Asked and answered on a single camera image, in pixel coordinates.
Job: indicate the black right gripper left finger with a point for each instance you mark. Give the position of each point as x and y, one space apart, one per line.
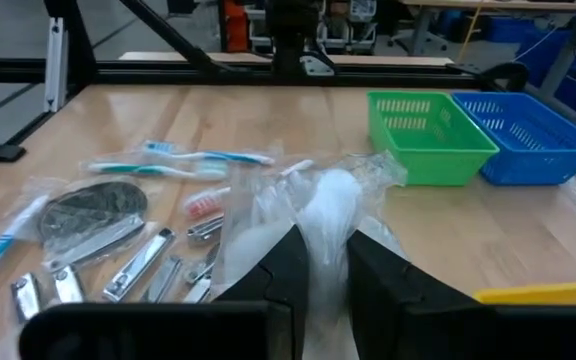
278 280

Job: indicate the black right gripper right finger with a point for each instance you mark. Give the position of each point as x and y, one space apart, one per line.
388 300

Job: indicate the silver nail clipper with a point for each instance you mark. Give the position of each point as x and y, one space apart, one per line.
69 287
98 242
138 265
164 277
205 231
199 290
26 297

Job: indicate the red white toothbrush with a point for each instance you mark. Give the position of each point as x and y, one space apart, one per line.
205 202

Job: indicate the teal white toothbrush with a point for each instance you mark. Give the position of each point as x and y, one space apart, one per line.
143 170

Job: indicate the black hair net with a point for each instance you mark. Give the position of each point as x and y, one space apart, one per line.
93 205

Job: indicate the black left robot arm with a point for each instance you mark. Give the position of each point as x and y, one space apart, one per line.
288 40

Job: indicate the green plastic basket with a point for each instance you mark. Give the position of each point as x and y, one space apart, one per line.
418 160

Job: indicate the yellow plastic basket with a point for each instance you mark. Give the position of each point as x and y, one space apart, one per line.
543 294

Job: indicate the blue plastic basket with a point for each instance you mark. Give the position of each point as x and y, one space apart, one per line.
518 165

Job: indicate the orange machine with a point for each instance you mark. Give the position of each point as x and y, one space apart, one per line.
235 27

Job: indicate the white equipment cart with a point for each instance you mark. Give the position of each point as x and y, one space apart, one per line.
358 30

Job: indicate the grey office chair base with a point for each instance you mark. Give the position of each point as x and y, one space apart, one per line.
420 30

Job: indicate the wooden background table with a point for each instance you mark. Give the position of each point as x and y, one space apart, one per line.
493 5

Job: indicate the white metal bracket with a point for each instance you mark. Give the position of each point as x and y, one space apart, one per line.
55 65

